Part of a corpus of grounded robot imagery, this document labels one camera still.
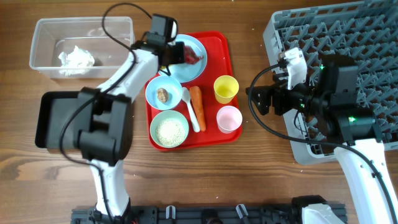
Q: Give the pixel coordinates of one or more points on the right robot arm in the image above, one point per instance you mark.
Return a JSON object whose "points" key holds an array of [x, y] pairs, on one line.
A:
{"points": [[352, 131]]}

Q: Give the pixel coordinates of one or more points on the red serving tray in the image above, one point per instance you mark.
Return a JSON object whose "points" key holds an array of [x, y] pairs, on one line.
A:
{"points": [[218, 64]]}

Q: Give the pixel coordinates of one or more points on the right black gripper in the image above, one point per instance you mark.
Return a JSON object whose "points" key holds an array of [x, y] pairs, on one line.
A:
{"points": [[279, 90]]}

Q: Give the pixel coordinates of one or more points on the yellow plastic cup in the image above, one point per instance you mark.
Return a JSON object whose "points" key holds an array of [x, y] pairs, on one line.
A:
{"points": [[226, 87]]}

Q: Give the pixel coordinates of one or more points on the red snack wrapper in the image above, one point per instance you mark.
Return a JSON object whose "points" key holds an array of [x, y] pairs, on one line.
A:
{"points": [[190, 56]]}

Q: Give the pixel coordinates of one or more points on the brown nut shell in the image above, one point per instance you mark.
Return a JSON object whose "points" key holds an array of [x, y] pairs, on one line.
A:
{"points": [[162, 95]]}

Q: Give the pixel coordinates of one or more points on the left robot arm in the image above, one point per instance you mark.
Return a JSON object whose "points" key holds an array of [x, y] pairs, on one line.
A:
{"points": [[103, 124]]}

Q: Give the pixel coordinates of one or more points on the white plastic spoon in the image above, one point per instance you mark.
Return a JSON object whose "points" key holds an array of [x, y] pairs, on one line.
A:
{"points": [[186, 98]]}

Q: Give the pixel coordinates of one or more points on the green bowl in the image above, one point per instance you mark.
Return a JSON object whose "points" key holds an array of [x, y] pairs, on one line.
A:
{"points": [[169, 114]]}

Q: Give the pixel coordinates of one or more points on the white tissue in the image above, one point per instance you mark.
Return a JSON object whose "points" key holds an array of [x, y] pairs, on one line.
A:
{"points": [[78, 62]]}

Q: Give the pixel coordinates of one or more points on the grey dishwasher rack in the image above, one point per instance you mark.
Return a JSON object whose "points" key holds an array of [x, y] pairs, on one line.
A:
{"points": [[365, 31]]}

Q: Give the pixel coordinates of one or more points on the pink plastic cup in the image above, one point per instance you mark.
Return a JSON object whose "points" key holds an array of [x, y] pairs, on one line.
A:
{"points": [[229, 119]]}

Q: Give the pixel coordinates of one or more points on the black plastic tray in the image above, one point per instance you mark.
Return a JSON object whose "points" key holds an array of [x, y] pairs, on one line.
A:
{"points": [[56, 129]]}

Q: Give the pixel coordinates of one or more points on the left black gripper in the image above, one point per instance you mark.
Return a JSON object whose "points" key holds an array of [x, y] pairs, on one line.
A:
{"points": [[180, 58]]}

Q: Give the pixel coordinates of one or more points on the orange carrot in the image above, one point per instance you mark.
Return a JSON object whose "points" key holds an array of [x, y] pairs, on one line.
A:
{"points": [[196, 98]]}

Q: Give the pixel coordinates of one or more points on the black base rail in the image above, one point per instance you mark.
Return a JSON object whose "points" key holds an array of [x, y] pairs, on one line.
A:
{"points": [[278, 213]]}

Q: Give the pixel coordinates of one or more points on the white rice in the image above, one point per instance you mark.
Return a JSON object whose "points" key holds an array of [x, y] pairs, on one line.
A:
{"points": [[170, 133]]}

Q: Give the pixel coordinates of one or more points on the clear plastic bin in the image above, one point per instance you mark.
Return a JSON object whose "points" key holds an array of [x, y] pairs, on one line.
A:
{"points": [[56, 35]]}

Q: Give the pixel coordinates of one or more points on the light blue plate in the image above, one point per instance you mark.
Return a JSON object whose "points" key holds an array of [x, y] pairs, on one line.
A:
{"points": [[184, 72]]}

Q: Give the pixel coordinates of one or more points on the light blue bowl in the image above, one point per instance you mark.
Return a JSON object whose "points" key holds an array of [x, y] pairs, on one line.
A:
{"points": [[172, 86]]}

